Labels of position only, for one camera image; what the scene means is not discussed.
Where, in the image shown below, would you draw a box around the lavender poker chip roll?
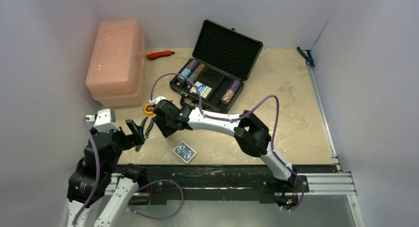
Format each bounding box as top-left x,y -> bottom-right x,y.
186,59 -> 200,71

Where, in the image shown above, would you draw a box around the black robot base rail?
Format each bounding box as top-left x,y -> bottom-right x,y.
108,164 -> 338,206

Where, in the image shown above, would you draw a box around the light blue poker chip roll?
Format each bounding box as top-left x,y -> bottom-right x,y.
177,67 -> 191,82

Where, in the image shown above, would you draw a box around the black grey wire stripper pliers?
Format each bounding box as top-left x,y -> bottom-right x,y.
135,117 -> 154,152

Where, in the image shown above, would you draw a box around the blue Texas Hold'em card box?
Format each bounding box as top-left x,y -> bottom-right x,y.
189,82 -> 212,98

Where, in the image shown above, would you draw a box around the green blue poker chip roll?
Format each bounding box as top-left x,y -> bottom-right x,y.
187,72 -> 199,86

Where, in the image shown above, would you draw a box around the purple black poker chip roll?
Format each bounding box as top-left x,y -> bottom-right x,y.
229,80 -> 241,92

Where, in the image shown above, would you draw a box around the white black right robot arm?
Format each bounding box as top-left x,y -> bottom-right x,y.
150,97 -> 297,191

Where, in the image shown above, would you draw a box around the blue handled pliers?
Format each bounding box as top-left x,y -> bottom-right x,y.
296,46 -> 315,67

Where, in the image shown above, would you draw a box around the yellow tape measure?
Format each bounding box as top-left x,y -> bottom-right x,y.
143,102 -> 154,116

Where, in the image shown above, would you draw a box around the brown black poker chip roll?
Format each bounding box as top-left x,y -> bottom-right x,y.
195,63 -> 206,75

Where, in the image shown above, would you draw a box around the red utility knife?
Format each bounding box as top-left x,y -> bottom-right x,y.
146,50 -> 175,60

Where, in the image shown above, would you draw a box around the blue backed playing card deck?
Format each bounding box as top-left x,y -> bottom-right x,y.
173,141 -> 197,164

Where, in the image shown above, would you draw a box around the orange blue poker chip roll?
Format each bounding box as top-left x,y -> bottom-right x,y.
221,90 -> 235,104

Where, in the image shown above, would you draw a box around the black poker set case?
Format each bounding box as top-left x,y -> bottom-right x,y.
169,19 -> 263,113

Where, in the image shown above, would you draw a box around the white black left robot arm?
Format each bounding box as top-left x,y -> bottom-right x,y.
67,109 -> 148,227

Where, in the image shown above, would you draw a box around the pink translucent plastic storage box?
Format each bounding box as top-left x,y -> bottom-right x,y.
85,20 -> 146,107

